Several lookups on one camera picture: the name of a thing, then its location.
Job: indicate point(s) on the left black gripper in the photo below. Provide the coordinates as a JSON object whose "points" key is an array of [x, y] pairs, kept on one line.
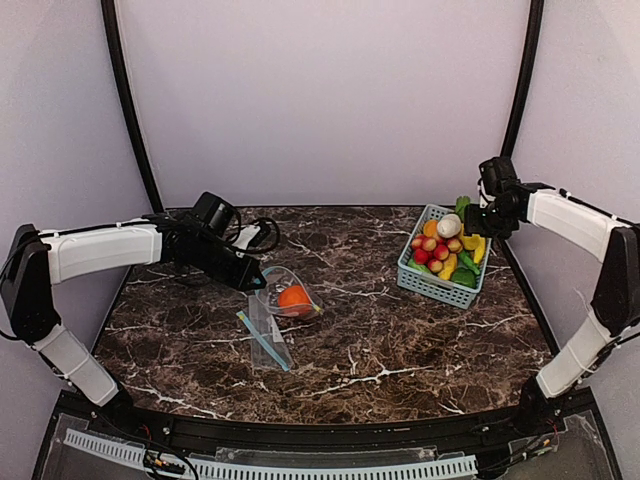
{"points": [[220, 262]]}

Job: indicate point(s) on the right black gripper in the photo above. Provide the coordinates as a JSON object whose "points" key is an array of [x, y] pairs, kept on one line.
{"points": [[480, 221]]}

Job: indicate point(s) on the clear zip bag blue zipper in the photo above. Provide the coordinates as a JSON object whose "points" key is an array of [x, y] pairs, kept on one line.
{"points": [[277, 279]]}

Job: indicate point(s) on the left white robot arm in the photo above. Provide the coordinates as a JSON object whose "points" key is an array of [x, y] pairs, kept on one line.
{"points": [[38, 260]]}

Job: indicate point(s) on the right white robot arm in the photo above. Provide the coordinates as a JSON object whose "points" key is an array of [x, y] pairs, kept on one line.
{"points": [[611, 303]]}

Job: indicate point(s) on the green toy lettuce leaf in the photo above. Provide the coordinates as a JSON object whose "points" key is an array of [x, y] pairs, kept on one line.
{"points": [[462, 202]]}

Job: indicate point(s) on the yellow toy banana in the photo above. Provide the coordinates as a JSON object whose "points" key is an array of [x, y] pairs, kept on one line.
{"points": [[476, 245]]}

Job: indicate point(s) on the white toy radish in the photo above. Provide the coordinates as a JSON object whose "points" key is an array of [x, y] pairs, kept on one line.
{"points": [[449, 226]]}

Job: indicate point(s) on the small orange toy fruit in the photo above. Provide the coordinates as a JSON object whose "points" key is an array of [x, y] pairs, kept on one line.
{"points": [[430, 228]]}

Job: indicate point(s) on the green toy vegetable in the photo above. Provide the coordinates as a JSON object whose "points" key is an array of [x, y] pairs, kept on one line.
{"points": [[458, 268]]}

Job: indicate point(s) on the right black frame post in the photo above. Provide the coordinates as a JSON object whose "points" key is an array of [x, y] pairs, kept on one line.
{"points": [[524, 77]]}

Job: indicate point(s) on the black frame post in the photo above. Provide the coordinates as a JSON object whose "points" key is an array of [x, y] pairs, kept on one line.
{"points": [[524, 77], [127, 104]]}

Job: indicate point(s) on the black front rail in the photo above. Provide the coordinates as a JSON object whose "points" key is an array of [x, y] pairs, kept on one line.
{"points": [[471, 433]]}

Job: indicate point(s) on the white slotted cable duct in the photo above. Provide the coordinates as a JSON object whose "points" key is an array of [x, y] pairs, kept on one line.
{"points": [[229, 463]]}

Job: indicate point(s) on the left black frame post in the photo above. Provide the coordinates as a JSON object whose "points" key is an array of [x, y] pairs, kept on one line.
{"points": [[127, 104]]}

